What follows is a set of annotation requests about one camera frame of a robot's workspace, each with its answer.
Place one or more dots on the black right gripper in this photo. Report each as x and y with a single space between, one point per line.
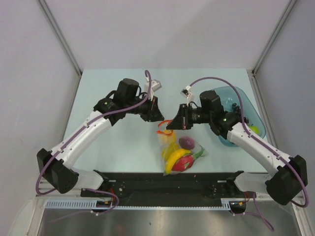
181 121

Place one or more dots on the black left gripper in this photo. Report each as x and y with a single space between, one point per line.
153 113

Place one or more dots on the purple onion toy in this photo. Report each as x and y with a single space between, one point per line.
186 142

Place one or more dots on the clear zip bag orange zipper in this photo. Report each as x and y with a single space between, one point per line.
179 133

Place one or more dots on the yellow banana toy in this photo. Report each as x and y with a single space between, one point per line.
173 158

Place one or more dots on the red dragon fruit toy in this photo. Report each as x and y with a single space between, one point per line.
187 161

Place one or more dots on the yellow lemon toy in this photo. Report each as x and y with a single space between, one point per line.
166 137

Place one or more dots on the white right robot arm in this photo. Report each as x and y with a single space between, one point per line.
286 177

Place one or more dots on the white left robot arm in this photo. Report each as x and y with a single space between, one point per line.
56 165

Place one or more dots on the teal plastic fruit tray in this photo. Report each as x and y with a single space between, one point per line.
228 96

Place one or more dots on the dark grape bunch toy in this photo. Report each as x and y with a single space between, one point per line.
237 110

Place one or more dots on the green apple toy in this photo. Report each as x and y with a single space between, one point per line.
255 129

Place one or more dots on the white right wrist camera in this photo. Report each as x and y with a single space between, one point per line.
186 92

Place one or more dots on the black table edge rail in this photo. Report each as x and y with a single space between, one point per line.
180 190

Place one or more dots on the white slotted cable duct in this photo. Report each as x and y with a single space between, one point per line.
92 205

